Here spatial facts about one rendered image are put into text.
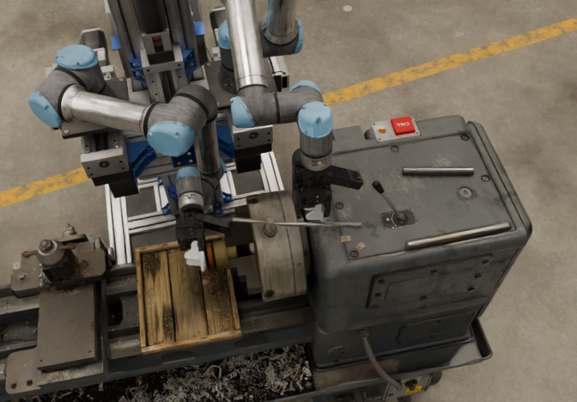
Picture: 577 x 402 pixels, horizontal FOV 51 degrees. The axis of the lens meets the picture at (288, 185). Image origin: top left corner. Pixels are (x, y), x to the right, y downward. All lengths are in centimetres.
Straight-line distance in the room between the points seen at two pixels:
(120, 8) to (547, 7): 319
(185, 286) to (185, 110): 60
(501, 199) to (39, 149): 264
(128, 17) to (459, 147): 111
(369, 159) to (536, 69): 245
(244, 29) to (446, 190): 71
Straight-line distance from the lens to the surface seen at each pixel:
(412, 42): 409
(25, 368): 202
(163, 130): 166
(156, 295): 201
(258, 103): 143
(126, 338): 202
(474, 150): 187
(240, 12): 154
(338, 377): 223
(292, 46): 199
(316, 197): 149
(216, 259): 178
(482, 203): 177
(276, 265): 168
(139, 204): 304
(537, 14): 452
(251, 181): 303
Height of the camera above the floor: 266
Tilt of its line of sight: 55 degrees down
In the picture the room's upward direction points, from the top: 1 degrees counter-clockwise
